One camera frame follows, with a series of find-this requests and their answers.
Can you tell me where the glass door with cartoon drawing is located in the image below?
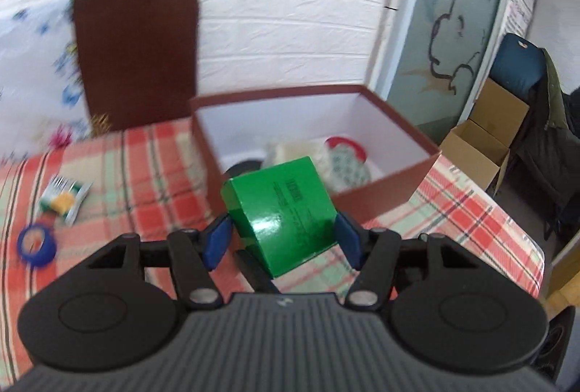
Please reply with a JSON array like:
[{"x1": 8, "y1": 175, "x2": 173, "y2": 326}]
[{"x1": 367, "y1": 0, "x2": 515, "y2": 130}]

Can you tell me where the black speaker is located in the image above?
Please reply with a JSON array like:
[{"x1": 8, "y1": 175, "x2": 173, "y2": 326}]
[{"x1": 535, "y1": 306, "x2": 576, "y2": 388}]

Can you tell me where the black tape roll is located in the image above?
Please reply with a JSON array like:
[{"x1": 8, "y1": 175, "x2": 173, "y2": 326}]
[{"x1": 224, "y1": 160, "x2": 264, "y2": 182}]

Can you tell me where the dark jacket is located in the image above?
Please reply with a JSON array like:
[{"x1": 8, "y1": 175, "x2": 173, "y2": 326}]
[{"x1": 512, "y1": 48, "x2": 580, "y2": 241}]

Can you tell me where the blue tape roll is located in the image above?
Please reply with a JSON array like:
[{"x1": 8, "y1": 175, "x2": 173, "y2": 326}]
[{"x1": 17, "y1": 224, "x2": 57, "y2": 268}]

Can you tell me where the brown storage box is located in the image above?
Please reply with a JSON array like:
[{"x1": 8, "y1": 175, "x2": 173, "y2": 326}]
[{"x1": 188, "y1": 85, "x2": 442, "y2": 230}]

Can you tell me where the brown chair back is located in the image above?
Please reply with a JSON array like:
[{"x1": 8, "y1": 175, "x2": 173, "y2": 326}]
[{"x1": 72, "y1": 0, "x2": 201, "y2": 132}]

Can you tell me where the open cardboard box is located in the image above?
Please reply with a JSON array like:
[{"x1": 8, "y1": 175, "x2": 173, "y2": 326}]
[{"x1": 439, "y1": 120, "x2": 510, "y2": 194}]

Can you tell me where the green white packet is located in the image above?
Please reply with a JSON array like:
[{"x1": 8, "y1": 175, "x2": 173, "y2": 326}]
[{"x1": 38, "y1": 175, "x2": 94, "y2": 225}]

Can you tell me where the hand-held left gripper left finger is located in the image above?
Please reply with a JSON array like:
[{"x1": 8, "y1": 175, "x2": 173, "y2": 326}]
[{"x1": 86, "y1": 213, "x2": 234, "y2": 310}]

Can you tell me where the red tape roll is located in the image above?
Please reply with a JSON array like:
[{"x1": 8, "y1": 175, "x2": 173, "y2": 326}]
[{"x1": 324, "y1": 136, "x2": 368, "y2": 162}]

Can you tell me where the clear plastic bag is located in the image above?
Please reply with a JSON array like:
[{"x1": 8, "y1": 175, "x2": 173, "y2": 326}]
[{"x1": 263, "y1": 141, "x2": 336, "y2": 193}]

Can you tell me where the floral white cushion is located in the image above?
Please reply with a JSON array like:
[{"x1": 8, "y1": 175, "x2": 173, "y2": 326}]
[{"x1": 0, "y1": 0, "x2": 98, "y2": 164}]

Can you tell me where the gold tinsel ornament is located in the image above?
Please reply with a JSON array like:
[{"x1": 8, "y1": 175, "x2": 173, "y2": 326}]
[{"x1": 89, "y1": 113, "x2": 112, "y2": 134}]

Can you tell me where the green box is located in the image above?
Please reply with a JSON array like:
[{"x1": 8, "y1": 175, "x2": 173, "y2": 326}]
[{"x1": 220, "y1": 157, "x2": 338, "y2": 279}]

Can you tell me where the red plaid blanket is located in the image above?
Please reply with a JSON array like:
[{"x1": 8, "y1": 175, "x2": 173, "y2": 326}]
[{"x1": 0, "y1": 118, "x2": 545, "y2": 379}]

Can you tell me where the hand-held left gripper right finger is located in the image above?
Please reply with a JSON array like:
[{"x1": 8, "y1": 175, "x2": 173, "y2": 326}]
[{"x1": 334, "y1": 211, "x2": 483, "y2": 310}]

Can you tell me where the blue chair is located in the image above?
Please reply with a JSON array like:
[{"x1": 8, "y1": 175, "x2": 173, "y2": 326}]
[{"x1": 489, "y1": 33, "x2": 544, "y2": 103}]

